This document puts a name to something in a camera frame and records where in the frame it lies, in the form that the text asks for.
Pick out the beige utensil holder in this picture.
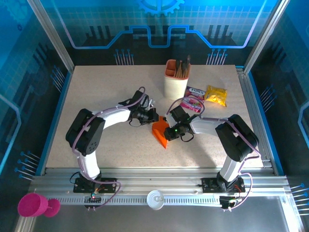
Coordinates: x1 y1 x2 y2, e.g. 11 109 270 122
164 59 191 101

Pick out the small circuit board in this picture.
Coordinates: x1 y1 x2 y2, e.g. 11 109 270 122
84 194 102 203
219 196 241 210

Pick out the aluminium frame post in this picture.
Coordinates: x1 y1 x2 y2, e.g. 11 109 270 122
243 0 292 73
26 0 75 73

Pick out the aluminium side rail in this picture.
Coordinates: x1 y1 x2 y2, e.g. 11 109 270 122
236 65 278 176

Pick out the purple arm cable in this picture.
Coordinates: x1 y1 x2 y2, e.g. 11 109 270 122
166 98 263 212
72 86 147 211

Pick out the white slotted cable duct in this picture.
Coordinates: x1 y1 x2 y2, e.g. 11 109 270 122
52 196 224 206

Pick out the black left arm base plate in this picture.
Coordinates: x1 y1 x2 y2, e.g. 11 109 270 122
73 177 118 194

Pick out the pink plastic goblet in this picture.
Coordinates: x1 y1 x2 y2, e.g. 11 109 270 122
17 192 61 218

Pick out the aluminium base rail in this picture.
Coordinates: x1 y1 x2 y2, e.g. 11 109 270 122
28 166 290 198

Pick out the black base cable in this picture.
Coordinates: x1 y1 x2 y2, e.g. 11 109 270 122
70 171 82 185

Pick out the purple candy bag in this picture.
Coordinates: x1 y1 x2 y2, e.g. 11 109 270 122
180 86 206 114

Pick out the yellow snack bag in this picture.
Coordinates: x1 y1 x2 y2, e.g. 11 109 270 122
204 85 228 108

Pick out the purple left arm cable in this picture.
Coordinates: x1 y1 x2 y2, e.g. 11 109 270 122
72 86 147 211

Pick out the silver tin can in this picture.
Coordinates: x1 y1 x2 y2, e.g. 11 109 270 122
146 189 166 210

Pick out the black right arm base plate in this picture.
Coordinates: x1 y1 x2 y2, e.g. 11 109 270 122
201 177 246 194

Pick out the tall black utensil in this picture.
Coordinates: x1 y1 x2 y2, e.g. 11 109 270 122
183 54 192 73

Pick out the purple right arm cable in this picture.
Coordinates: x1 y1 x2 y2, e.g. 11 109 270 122
166 98 263 212

